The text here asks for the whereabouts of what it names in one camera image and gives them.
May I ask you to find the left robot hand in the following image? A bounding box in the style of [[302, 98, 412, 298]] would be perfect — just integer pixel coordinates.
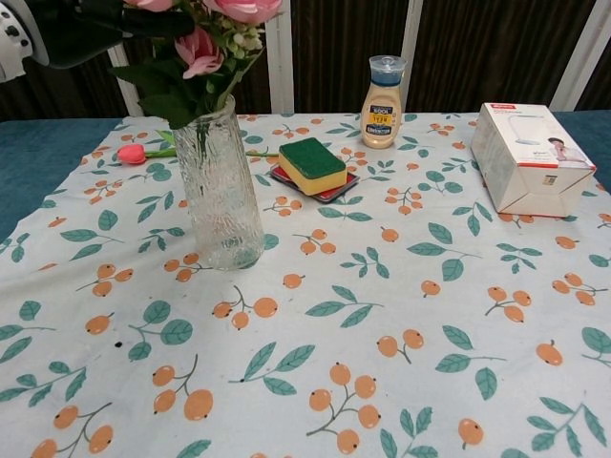
[[0, 0, 197, 83]]

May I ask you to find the pink rose bouquet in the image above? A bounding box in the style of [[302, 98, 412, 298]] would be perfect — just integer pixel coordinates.
[[109, 0, 284, 131]]

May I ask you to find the textured clear glass vase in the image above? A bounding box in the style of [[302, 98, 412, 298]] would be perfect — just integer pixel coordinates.
[[170, 94, 266, 272]]

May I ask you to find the teal table cover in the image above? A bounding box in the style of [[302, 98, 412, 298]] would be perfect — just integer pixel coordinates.
[[0, 109, 611, 244]]

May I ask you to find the pink artificial tulip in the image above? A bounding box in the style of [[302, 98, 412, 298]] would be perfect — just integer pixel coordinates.
[[116, 129, 281, 167]]

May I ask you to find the green and yellow sponge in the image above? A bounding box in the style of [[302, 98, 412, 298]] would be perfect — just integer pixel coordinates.
[[278, 136, 348, 198]]

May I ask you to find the red flat tray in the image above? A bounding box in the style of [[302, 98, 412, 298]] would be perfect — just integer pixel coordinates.
[[269, 164, 360, 205]]

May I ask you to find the beige sauce squeeze bottle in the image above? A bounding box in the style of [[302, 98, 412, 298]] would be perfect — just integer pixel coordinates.
[[360, 54, 408, 149]]

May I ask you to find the floral printed tablecloth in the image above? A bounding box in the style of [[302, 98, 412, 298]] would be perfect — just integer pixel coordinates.
[[0, 112, 611, 458]]

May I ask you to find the white desk lamp box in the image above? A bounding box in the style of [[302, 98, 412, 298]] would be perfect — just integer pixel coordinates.
[[470, 101, 598, 219]]

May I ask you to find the white metal frame post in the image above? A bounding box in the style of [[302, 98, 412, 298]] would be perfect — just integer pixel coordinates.
[[399, 0, 422, 114], [548, 0, 611, 114], [263, 0, 295, 115], [107, 43, 145, 118]]

